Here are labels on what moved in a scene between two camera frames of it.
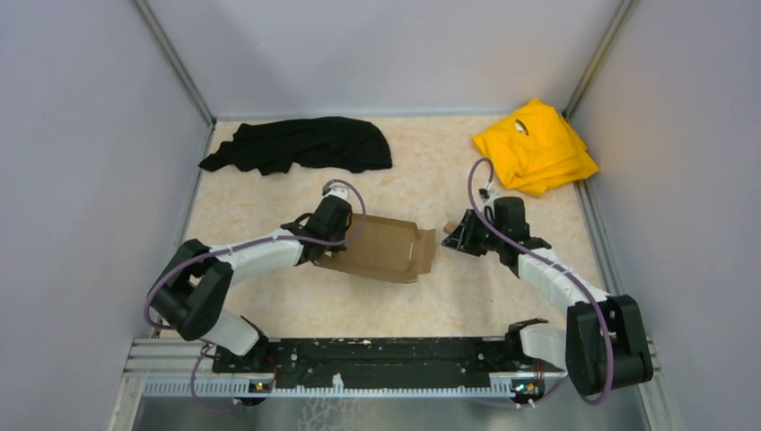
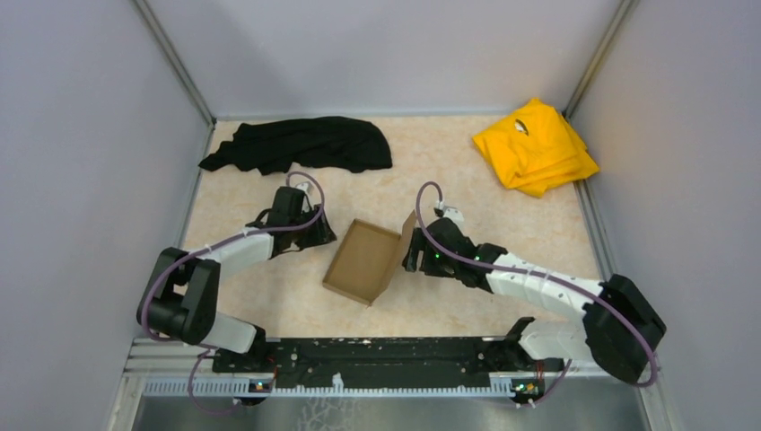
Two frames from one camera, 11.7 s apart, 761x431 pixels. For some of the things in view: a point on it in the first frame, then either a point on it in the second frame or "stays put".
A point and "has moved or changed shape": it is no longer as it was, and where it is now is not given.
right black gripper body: (475, 240) to (432, 264)
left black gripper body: (337, 234) to (313, 235)
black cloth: (342, 144) stays put
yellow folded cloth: (533, 147) stays put
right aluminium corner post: (624, 9) stays put
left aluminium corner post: (178, 67) stays put
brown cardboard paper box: (389, 249) has moved or changed shape
